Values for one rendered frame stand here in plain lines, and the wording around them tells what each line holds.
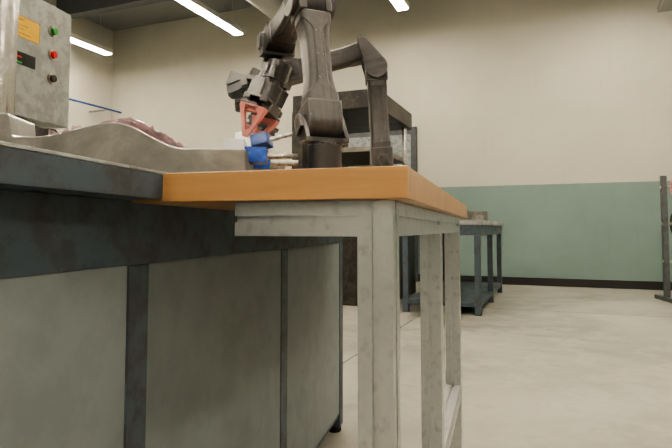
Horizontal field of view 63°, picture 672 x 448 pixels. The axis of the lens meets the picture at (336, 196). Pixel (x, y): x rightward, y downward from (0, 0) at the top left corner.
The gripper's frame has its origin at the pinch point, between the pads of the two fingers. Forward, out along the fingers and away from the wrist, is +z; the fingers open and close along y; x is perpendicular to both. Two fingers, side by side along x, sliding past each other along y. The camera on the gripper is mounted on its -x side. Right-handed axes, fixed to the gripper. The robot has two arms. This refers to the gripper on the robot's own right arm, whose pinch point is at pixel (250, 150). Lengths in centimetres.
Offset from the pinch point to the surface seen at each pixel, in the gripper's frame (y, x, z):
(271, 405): 25, 44, 49
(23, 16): 8, -85, -5
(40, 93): 0, -74, 15
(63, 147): 73, 2, 9
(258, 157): 58, 27, -3
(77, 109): -636, -586, 109
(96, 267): 89, 27, 17
